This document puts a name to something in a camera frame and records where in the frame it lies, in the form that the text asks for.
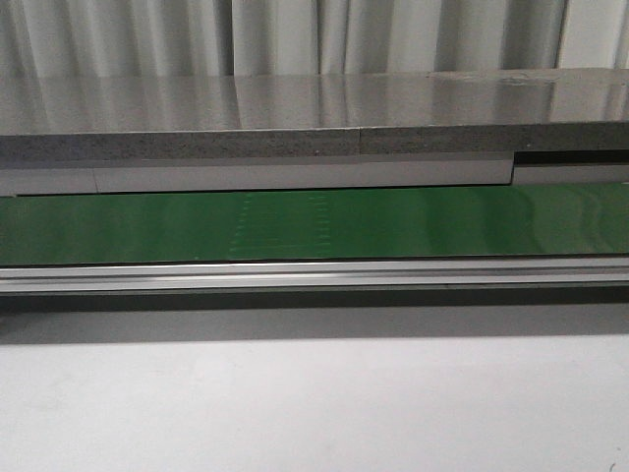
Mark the green conveyor belt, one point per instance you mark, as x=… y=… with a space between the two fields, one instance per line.
x=522 y=220

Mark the grey stone counter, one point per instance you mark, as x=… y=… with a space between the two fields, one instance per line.
x=183 y=134

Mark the white curtain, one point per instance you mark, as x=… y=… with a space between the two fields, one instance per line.
x=50 y=39

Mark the aluminium conveyor frame rail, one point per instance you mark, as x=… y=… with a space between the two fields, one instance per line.
x=283 y=275

